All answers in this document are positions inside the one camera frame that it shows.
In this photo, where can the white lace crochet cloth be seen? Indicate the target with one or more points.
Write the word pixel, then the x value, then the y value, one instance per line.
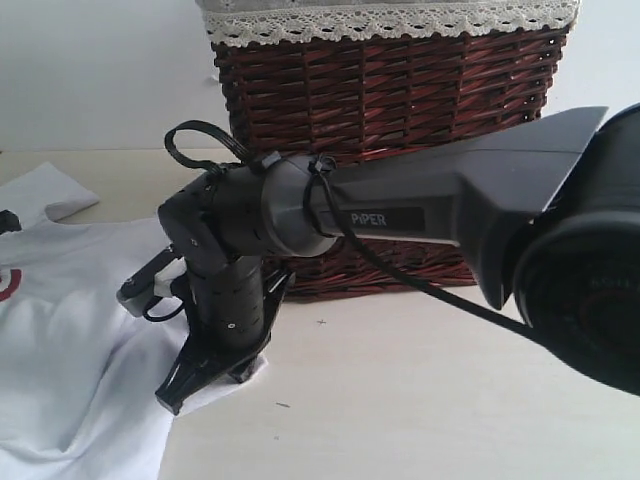
pixel 240 23

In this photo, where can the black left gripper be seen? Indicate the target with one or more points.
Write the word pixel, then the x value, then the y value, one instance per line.
pixel 9 222

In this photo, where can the white t-shirt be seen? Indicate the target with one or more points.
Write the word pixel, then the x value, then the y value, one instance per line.
pixel 78 372

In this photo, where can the dark brown wicker basket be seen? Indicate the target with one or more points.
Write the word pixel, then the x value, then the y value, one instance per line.
pixel 359 101

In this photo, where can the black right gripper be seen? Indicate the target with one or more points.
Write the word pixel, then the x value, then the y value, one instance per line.
pixel 230 317

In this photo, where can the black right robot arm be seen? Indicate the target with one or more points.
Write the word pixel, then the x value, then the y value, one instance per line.
pixel 534 228

